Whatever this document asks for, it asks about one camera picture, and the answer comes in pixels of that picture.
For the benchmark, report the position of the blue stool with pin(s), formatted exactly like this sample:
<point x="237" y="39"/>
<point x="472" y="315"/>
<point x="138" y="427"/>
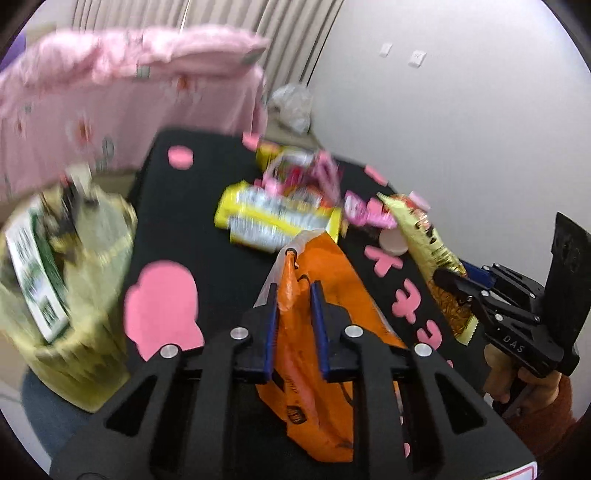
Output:
<point x="51" y="415"/>

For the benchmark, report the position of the small yellow packet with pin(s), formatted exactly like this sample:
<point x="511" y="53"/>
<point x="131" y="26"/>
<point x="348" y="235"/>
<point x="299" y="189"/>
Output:
<point x="268" y="154"/>

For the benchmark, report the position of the yellow snack packet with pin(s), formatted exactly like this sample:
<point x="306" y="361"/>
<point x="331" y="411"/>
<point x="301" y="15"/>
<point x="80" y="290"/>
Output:
<point x="258" y="212"/>

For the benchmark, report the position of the woven straw basket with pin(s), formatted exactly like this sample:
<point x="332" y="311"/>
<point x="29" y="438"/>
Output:
<point x="83" y="332"/>

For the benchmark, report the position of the green white carton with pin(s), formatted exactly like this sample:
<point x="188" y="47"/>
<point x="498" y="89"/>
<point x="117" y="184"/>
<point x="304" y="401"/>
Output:
<point x="32" y="277"/>

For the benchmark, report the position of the pink striped wrapper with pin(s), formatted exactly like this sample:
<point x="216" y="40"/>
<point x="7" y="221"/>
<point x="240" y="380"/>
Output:
<point x="300" y="177"/>

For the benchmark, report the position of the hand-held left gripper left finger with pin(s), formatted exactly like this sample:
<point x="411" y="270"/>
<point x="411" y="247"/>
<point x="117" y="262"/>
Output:
<point x="272" y="323"/>

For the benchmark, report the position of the beige curtain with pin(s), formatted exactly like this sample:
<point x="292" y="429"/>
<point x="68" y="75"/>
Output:
<point x="286" y="37"/>

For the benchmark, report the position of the pink floral blanket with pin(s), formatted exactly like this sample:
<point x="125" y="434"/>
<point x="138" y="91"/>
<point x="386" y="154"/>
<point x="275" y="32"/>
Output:
<point x="115" y="92"/>

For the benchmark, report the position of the white wall socket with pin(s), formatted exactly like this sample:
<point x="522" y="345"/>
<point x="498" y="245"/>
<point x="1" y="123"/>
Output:
<point x="417" y="57"/>
<point x="386" y="50"/>

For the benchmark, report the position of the orange snack bag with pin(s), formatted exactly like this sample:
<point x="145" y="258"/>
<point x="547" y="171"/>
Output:
<point x="341" y="277"/>

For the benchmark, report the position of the person's right forearm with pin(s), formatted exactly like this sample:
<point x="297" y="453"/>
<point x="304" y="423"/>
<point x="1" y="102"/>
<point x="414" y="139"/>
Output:
<point x="549" y="424"/>

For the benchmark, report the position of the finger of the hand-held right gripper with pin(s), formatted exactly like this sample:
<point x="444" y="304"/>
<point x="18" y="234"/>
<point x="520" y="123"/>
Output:
<point x="455" y="284"/>
<point x="480" y="274"/>

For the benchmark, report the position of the small pink bottle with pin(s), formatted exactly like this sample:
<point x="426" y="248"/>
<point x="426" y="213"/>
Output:
<point x="392" y="242"/>

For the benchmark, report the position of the shiny pink candy wrapper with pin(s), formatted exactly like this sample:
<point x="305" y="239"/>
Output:
<point x="364" y="212"/>

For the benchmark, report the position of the person's right hand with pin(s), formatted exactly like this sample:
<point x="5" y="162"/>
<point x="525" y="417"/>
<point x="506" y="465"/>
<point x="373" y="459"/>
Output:
<point x="496" y="378"/>

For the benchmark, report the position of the gold snack packet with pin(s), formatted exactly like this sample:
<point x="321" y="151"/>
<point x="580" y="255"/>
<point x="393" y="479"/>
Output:
<point x="429" y="240"/>

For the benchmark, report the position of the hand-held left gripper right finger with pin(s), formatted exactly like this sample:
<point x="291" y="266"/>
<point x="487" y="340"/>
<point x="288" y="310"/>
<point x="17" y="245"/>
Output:
<point x="318" y="323"/>

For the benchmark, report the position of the clear plastic bag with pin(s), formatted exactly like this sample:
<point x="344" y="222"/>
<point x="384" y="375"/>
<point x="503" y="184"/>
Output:
<point x="291" y="106"/>

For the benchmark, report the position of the black table pink print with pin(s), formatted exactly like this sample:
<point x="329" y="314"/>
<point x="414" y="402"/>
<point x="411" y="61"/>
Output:
<point x="194" y="221"/>

